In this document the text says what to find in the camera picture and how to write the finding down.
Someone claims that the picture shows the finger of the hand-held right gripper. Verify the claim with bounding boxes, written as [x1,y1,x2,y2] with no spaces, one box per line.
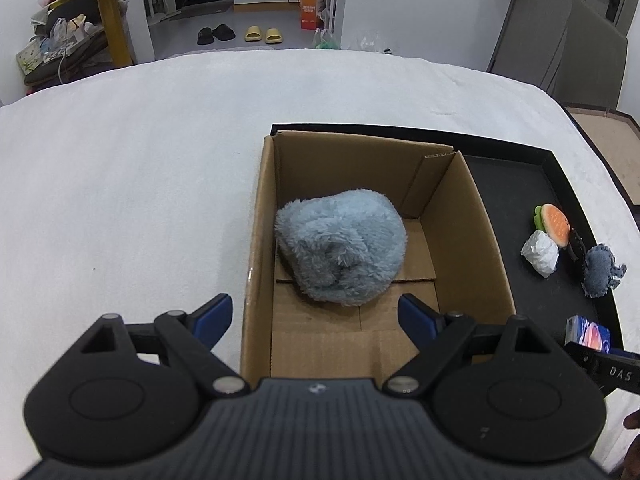
[565,342,608,378]

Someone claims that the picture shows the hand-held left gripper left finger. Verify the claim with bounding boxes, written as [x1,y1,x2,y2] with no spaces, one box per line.
[75,293,251,400]

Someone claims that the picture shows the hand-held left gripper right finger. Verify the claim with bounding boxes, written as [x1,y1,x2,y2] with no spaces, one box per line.
[385,294,566,400]

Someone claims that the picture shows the blue tissue packet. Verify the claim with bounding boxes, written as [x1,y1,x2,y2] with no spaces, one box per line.
[566,315,612,353]

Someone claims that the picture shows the blue denim plush toy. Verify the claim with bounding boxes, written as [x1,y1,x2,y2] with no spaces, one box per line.
[581,244,627,299]

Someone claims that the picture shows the brown cardboard box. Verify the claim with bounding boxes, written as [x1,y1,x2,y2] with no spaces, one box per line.
[240,130,517,386]

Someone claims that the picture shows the white wad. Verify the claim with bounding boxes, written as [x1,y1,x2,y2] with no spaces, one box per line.
[521,230,560,277]

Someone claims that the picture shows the burger plush toy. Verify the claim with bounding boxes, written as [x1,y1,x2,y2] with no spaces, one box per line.
[532,203,572,249]

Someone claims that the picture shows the black tray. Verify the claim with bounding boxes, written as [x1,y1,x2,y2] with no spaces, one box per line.
[270,122,626,361]

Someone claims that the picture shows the fluffy light blue cloth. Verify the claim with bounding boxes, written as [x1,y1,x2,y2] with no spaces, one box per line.
[274,189,408,306]

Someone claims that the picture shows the green plastic bag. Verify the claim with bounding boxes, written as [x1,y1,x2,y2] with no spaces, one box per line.
[314,27,342,51]

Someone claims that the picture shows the yellow table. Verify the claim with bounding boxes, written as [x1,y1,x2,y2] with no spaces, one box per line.
[47,0,173,67]

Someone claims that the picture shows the orange cardboard box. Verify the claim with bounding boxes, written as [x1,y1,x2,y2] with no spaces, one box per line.
[299,0,326,31]

